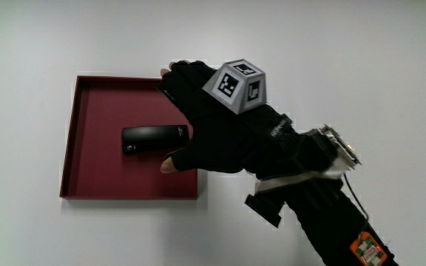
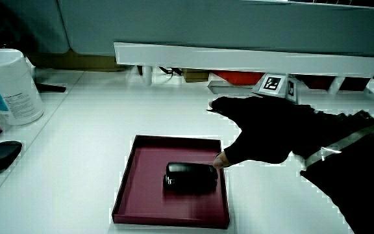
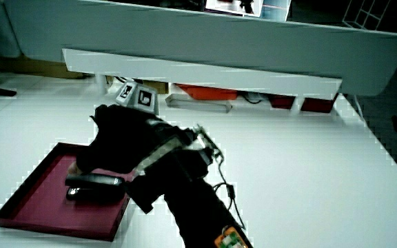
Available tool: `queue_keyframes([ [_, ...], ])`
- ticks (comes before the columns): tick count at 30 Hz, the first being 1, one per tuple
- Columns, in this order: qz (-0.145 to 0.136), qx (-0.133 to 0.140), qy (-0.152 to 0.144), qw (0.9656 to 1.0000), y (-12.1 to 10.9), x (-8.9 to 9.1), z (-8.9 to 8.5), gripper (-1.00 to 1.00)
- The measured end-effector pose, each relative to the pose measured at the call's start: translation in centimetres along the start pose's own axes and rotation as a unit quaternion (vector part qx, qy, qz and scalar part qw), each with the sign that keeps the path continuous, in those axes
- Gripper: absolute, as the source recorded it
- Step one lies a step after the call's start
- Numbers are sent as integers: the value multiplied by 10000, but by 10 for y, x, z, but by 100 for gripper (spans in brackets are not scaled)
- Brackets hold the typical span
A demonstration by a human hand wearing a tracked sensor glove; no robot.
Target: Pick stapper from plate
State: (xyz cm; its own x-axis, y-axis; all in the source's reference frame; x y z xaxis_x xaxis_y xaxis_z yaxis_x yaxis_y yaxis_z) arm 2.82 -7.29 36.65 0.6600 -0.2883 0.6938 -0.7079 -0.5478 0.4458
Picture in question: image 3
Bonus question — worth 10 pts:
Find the person's right hand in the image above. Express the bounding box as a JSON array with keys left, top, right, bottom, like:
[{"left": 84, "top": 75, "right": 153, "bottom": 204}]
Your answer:
[{"left": 67, "top": 80, "right": 186, "bottom": 176}]

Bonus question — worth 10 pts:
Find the black stapler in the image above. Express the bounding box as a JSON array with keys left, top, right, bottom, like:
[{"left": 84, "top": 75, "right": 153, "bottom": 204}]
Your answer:
[{"left": 64, "top": 172, "right": 127, "bottom": 204}]

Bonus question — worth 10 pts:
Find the maroon square plate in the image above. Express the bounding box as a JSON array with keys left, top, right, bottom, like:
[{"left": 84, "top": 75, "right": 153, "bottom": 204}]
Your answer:
[{"left": 0, "top": 142, "right": 132, "bottom": 242}]

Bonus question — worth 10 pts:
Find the person's right forearm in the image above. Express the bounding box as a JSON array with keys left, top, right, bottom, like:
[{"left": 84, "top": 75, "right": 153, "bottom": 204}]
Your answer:
[{"left": 124, "top": 126, "right": 254, "bottom": 248}]

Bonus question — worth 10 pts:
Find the clear plastic tray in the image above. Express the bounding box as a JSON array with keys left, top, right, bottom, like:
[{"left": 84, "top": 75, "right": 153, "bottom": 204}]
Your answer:
[{"left": 165, "top": 93, "right": 234, "bottom": 114}]

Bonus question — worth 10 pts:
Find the orange box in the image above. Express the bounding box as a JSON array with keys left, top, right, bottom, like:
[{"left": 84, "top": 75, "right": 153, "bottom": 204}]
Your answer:
[{"left": 176, "top": 83, "right": 239, "bottom": 101}]

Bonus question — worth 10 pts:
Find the white desk shelf riser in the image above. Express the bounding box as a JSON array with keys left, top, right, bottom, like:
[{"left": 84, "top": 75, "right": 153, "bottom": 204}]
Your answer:
[{"left": 62, "top": 48, "right": 343, "bottom": 116}]

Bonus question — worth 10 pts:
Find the brown cardboard box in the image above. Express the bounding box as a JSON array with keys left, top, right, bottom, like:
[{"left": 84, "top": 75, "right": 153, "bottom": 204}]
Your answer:
[{"left": 0, "top": 54, "right": 86, "bottom": 80}]

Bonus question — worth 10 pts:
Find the grey desk partition panel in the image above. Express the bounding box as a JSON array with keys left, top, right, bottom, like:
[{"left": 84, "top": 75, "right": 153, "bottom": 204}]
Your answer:
[{"left": 3, "top": 0, "right": 397, "bottom": 97}]

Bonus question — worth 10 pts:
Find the orange sensor module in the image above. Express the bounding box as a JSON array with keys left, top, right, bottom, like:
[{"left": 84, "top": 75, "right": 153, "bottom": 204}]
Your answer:
[{"left": 214, "top": 226, "right": 250, "bottom": 248}]

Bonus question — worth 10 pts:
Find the small red box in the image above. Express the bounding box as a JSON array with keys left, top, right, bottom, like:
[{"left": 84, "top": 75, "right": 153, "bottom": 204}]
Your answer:
[{"left": 269, "top": 94, "right": 296, "bottom": 110}]

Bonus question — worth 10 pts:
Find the white picture card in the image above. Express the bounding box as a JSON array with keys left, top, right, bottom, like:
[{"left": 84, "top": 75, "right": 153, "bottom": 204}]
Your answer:
[{"left": 204, "top": 0, "right": 265, "bottom": 18}]

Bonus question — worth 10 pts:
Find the wide red box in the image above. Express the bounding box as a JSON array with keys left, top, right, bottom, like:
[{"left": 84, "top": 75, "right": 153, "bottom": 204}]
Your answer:
[{"left": 300, "top": 92, "right": 339, "bottom": 114}]

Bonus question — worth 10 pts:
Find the light blue box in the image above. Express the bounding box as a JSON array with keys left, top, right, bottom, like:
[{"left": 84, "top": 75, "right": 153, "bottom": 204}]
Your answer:
[{"left": 260, "top": 0, "right": 292, "bottom": 23}]

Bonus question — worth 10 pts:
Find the black glove cable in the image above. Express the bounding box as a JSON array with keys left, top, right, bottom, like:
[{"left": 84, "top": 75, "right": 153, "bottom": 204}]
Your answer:
[{"left": 212, "top": 156, "right": 247, "bottom": 231}]

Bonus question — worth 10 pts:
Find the white wire rack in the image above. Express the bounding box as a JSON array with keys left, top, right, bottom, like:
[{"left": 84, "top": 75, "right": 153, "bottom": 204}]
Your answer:
[{"left": 342, "top": 0, "right": 392, "bottom": 31}]

